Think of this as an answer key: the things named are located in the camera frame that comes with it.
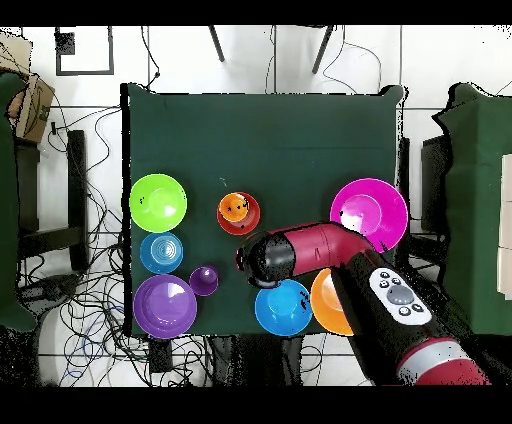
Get small red-orange bowl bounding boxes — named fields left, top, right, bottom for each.
left=216, top=190, right=262, bottom=236

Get orange cup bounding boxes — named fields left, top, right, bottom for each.
left=218, top=192, right=250, bottom=224

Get deep blue bowl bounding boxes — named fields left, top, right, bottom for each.
left=254, top=278, right=314, bottom=337

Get purple cup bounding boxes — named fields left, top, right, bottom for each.
left=188, top=264, right=220, bottom=298

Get shallow blue bowl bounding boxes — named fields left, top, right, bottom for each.
left=139, top=231, right=184, bottom=276

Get purple bowl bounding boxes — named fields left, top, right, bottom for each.
left=132, top=273, right=198, bottom=340

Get large yellow-orange bowl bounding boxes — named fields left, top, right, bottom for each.
left=310, top=267, right=355, bottom=336

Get lime green bowl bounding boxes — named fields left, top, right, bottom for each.
left=129, top=173, right=188, bottom=234

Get black power box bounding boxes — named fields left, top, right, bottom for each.
left=148, top=339, right=174, bottom=373

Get dark green table cloth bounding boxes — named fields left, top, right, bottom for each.
left=120, top=82, right=406, bottom=337

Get pink bowl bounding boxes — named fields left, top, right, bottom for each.
left=329, top=177, right=409, bottom=254

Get black bench stand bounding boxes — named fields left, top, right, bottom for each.
left=15, top=129, right=90, bottom=273

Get dark grey round base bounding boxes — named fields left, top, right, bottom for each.
left=19, top=273, right=81, bottom=317

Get black box stand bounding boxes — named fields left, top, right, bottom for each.
left=420, top=134, right=452, bottom=233

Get black tripod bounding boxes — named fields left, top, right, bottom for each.
left=207, top=25, right=337, bottom=75

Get green cloth covered table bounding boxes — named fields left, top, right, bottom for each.
left=431, top=82, right=512, bottom=337
left=0, top=71, right=37, bottom=333

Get cardboard box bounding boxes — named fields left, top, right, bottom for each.
left=0, top=29, right=56, bottom=145

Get white boxes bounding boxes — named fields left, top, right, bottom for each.
left=496, top=153, right=512, bottom=299

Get tangle of black cables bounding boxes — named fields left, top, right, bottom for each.
left=17, top=105, right=209, bottom=388

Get black cable with plug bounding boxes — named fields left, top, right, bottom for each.
left=139, top=25, right=162, bottom=91

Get black square frame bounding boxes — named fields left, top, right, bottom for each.
left=54, top=26, right=115, bottom=76

